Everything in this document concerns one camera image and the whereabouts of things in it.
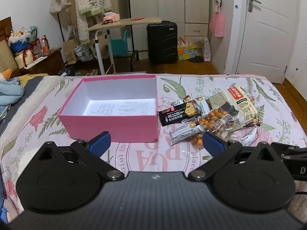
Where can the white cabinet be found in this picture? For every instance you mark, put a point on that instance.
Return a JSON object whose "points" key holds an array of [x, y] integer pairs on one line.
{"points": [[230, 48]]}

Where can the light blue blanket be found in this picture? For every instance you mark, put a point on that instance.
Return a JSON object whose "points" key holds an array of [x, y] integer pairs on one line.
{"points": [[10, 93]]}

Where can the printed plastic bag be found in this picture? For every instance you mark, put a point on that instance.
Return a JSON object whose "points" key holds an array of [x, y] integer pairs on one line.
{"points": [[84, 52]]}

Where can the small black cracker packet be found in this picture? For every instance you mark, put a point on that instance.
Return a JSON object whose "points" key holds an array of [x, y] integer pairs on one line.
{"points": [[229, 109]]}

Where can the cream box with red ribbon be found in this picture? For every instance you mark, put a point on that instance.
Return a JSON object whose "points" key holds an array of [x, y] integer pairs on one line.
{"points": [[25, 58]]}

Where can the red gift box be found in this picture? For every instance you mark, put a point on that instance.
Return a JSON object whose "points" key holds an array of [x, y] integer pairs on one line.
{"points": [[36, 48]]}

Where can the brown paper bag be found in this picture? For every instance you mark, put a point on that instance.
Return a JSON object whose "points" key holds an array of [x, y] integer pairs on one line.
{"points": [[70, 51]]}

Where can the white door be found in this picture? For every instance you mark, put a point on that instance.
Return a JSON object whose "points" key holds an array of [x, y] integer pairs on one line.
{"points": [[268, 33]]}

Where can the beige wardrobe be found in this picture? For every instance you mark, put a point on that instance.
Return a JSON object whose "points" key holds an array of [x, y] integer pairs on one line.
{"points": [[172, 2]]}

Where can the grey bed cover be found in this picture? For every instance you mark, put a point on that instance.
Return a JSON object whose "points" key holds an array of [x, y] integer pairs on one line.
{"points": [[31, 83]]}

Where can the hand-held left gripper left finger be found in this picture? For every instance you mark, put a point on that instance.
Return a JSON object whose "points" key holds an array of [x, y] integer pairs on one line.
{"points": [[100, 142]]}

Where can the pink cardboard box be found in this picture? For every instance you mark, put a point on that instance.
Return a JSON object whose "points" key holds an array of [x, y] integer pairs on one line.
{"points": [[108, 127]]}

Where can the beige tote bag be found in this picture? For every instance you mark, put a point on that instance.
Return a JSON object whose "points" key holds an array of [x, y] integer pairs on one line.
{"points": [[60, 3]]}

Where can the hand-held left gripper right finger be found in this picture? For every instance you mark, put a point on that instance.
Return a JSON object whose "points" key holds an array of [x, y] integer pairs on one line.
{"points": [[212, 143]]}

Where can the wooden headboard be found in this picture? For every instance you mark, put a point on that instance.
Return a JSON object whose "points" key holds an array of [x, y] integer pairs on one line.
{"points": [[6, 28]]}

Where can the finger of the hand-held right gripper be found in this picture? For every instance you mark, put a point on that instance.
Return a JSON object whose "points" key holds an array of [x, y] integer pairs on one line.
{"points": [[290, 151]]}

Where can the plush duck toy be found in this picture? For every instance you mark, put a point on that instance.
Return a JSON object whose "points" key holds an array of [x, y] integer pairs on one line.
{"points": [[6, 73]]}

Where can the teal shopping bag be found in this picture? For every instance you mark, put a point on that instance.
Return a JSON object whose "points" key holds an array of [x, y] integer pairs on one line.
{"points": [[118, 46]]}

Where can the blue basket with white fluff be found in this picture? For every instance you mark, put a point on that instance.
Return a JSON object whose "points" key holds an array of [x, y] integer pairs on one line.
{"points": [[19, 45]]}

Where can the clear bag of coated peanuts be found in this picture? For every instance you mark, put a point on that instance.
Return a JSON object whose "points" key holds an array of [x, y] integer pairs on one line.
{"points": [[211, 115]]}

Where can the black suitcase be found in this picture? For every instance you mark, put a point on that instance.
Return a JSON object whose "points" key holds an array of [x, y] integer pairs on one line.
{"points": [[162, 43]]}

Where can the folding side table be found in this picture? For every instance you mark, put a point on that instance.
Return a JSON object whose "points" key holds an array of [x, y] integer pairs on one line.
{"points": [[124, 22]]}

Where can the black slipper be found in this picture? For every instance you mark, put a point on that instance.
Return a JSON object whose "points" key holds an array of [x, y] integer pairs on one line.
{"points": [[196, 59]]}

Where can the wooden nightstand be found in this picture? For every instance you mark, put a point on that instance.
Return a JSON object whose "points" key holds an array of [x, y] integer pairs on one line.
{"points": [[50, 62]]}

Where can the large black cracker packet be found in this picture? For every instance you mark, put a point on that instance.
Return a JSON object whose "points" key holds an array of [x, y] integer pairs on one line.
{"points": [[175, 115]]}

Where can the pink gift bag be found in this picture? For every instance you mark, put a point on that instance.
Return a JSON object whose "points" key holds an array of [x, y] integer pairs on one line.
{"points": [[218, 26]]}

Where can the colourful gift bag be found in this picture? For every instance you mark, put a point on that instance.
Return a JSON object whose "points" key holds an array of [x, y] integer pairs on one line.
{"points": [[186, 52]]}

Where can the orange drink bottle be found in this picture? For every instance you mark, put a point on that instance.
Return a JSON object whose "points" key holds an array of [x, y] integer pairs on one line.
{"points": [[44, 45]]}

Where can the red booklet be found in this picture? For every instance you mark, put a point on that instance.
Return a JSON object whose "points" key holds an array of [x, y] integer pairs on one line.
{"points": [[138, 18]]}

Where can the white paper bag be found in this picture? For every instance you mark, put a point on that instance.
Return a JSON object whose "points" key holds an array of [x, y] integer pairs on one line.
{"points": [[206, 51]]}

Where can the pink tissue box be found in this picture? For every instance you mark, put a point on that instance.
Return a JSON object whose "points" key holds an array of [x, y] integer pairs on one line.
{"points": [[112, 17]]}

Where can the dark shoes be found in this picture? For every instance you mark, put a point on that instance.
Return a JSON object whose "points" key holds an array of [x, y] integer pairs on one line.
{"points": [[66, 71]]}

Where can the grey snack bar packet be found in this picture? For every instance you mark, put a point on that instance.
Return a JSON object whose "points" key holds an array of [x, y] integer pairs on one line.
{"points": [[176, 103], [203, 106], [187, 98], [249, 137], [184, 134]]}

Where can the yellow bedding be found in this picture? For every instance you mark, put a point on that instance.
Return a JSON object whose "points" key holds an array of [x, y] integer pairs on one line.
{"points": [[28, 77]]}

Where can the printed paper sheet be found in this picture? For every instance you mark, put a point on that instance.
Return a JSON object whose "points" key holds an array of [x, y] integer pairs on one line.
{"points": [[120, 107]]}

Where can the beige noodle packet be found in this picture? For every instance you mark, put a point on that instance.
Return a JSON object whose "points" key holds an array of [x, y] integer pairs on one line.
{"points": [[239, 100]]}

